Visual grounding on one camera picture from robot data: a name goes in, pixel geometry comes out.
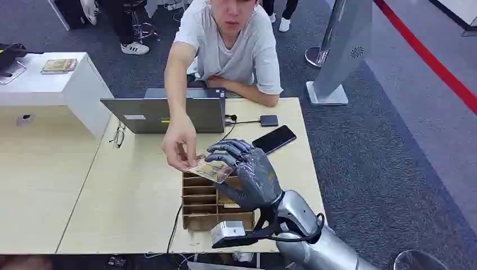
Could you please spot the standing person in dark trousers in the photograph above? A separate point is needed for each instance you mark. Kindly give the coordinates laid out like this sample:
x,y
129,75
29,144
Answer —
x,y
285,15

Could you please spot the black device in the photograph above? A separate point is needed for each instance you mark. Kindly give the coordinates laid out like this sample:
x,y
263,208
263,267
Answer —
x,y
11,54

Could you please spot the dark grey usb hub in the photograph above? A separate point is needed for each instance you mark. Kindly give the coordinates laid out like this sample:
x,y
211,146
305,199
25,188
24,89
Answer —
x,y
269,120

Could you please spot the grey kiosk stand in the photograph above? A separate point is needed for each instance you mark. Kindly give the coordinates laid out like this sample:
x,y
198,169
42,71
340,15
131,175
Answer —
x,y
343,52

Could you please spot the chrome stool base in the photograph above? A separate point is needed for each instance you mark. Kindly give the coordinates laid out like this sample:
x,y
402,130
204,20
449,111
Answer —
x,y
143,28

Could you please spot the black cabinet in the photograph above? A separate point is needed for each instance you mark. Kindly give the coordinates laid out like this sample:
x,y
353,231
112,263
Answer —
x,y
72,13

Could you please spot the red floor tape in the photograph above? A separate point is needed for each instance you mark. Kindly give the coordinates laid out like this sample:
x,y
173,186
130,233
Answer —
x,y
428,57

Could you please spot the person in white sneakers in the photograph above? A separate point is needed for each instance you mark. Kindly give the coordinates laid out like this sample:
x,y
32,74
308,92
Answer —
x,y
128,33

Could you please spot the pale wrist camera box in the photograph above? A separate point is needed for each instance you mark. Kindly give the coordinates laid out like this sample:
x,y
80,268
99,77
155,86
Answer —
x,y
228,231

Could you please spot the chrome stanchion post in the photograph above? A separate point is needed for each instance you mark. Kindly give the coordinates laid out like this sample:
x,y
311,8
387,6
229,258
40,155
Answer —
x,y
320,48

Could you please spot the grey laptop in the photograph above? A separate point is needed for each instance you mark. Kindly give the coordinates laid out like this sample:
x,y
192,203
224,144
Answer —
x,y
156,113

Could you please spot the eyeglasses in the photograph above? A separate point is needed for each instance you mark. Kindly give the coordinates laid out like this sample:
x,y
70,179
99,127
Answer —
x,y
119,136

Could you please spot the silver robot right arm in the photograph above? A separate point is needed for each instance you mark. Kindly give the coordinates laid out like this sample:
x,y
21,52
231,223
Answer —
x,y
320,246

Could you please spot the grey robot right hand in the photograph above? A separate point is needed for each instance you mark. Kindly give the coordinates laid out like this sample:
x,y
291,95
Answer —
x,y
257,179

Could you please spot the wooden card box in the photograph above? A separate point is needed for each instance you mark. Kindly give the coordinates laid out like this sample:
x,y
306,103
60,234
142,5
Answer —
x,y
199,203

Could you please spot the black smartphone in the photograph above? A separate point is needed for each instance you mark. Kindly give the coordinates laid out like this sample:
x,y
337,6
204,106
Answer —
x,y
274,139

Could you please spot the stack of printed cards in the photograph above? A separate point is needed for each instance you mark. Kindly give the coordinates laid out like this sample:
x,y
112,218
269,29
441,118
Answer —
x,y
59,66

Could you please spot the clear flat tray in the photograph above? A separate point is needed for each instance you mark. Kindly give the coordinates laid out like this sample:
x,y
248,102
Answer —
x,y
13,72

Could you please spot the person at desk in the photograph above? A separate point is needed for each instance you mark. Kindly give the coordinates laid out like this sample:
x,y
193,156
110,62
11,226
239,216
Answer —
x,y
231,52

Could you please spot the black power strip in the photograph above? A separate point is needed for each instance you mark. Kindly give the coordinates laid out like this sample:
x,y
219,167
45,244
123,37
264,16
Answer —
x,y
117,261

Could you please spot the person's left hand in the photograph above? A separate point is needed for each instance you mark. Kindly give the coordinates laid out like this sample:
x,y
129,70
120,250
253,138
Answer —
x,y
216,82

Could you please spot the person's right hand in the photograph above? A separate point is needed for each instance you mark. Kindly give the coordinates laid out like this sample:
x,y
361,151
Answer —
x,y
179,143

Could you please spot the white cabinet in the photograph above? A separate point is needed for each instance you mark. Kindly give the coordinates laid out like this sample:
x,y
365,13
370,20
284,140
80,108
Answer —
x,y
63,89

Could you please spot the printed card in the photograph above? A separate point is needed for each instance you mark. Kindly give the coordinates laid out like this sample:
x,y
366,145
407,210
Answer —
x,y
210,170

